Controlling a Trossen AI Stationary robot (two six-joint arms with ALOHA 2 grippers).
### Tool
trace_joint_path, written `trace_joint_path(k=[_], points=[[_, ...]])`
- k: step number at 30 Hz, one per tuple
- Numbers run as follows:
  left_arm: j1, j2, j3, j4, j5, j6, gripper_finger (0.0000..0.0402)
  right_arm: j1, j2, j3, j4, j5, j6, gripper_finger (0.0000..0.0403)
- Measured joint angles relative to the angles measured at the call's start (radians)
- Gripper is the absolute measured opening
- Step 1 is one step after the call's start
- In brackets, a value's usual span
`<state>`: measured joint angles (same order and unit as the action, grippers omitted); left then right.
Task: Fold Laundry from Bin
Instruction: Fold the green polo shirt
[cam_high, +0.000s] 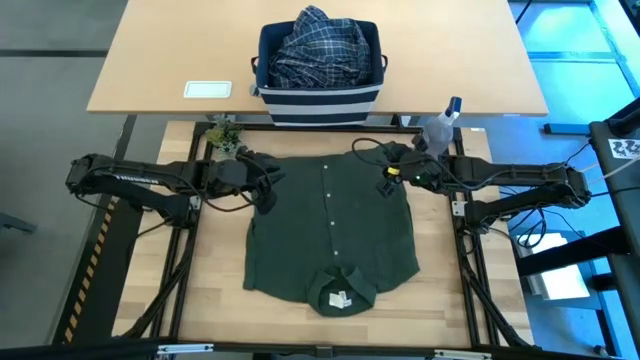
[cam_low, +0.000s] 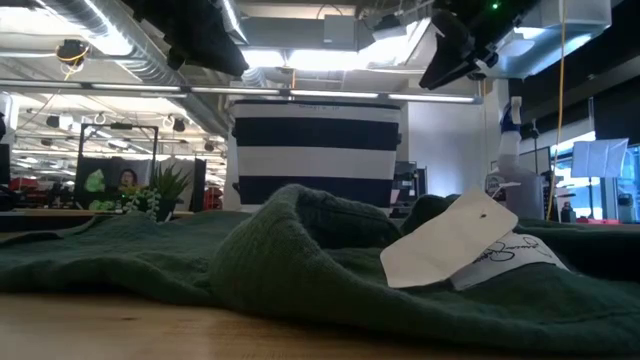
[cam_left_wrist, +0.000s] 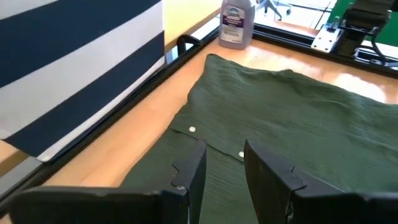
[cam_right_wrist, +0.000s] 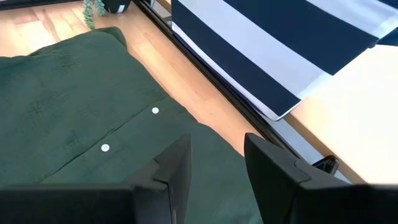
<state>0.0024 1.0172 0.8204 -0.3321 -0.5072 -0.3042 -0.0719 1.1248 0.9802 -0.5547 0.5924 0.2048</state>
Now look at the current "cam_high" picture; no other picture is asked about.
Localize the small green potted plant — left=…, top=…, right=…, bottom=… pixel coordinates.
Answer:
left=205, top=114, right=246, bottom=161

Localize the white rectangular tray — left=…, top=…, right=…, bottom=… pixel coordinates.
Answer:
left=182, top=79, right=234, bottom=100

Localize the silver metal bracket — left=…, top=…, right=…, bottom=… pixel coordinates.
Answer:
left=156, top=343, right=215, bottom=357
left=432, top=349, right=494, bottom=360

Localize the blue plaid shirt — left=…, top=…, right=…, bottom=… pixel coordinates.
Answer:
left=268, top=4, right=374, bottom=90

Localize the navy white striped bin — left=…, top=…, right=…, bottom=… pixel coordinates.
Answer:
left=250, top=18, right=389, bottom=128

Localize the black cable bundle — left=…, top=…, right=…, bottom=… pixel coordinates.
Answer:
left=459, top=234, right=531, bottom=349
left=122, top=234, right=194, bottom=339

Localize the light wooden desk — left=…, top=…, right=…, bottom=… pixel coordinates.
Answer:
left=85, top=0, right=550, bottom=118

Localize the black equipment cart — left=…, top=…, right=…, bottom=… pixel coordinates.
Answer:
left=514, top=97, right=640, bottom=360

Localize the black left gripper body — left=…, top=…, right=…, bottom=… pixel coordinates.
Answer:
left=232, top=144, right=281, bottom=215

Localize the black hazard-striped floor ramp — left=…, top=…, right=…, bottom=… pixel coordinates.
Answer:
left=52, top=199, right=146, bottom=346

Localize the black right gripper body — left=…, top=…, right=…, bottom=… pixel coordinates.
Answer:
left=377, top=137, right=441, bottom=199

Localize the clear spray bottle blue nozzle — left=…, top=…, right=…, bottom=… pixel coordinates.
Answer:
left=415, top=95, right=464, bottom=162

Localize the white box on floor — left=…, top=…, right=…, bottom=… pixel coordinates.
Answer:
left=519, top=232, right=592, bottom=302

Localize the dark green button shirt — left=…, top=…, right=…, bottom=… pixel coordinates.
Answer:
left=242, top=142, right=421, bottom=319

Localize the black metal table frame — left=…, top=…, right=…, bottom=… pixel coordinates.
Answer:
left=119, top=120, right=534, bottom=357

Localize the white marker tag label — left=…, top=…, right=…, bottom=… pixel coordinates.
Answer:
left=607, top=138, right=640, bottom=161

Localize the grey chair leg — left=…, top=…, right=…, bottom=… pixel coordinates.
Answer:
left=0, top=212, right=39, bottom=235

